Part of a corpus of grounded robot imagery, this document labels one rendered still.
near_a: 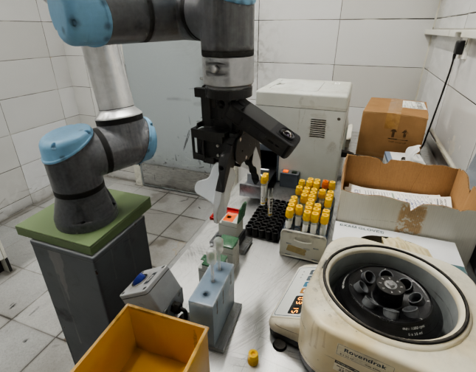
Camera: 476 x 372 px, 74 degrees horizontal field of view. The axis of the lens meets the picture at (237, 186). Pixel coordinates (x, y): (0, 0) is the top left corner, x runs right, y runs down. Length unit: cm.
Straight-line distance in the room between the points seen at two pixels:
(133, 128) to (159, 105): 191
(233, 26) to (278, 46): 189
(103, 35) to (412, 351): 55
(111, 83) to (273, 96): 46
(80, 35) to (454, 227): 74
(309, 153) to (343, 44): 134
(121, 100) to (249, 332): 58
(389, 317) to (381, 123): 96
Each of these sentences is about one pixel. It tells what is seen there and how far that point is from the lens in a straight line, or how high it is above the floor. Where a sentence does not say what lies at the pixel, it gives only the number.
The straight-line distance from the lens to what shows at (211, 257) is 50.
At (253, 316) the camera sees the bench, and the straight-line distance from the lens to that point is 62.
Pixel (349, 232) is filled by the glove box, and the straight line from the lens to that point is 74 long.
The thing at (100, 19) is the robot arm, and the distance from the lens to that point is 46.
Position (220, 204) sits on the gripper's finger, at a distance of 48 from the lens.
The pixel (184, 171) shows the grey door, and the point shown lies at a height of 22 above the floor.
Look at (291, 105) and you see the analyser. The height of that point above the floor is 114.
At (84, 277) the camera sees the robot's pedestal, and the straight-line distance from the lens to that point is 88.
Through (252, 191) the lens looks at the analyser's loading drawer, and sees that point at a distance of 92.
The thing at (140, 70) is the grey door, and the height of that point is 105.
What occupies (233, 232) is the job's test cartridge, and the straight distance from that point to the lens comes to 73.
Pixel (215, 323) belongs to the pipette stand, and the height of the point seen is 93.
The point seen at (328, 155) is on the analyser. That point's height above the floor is 99.
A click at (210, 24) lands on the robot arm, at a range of 46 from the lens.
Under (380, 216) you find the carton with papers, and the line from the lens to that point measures 76.
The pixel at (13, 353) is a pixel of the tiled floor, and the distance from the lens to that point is 195.
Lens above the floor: 134
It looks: 26 degrees down
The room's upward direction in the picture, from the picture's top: straight up
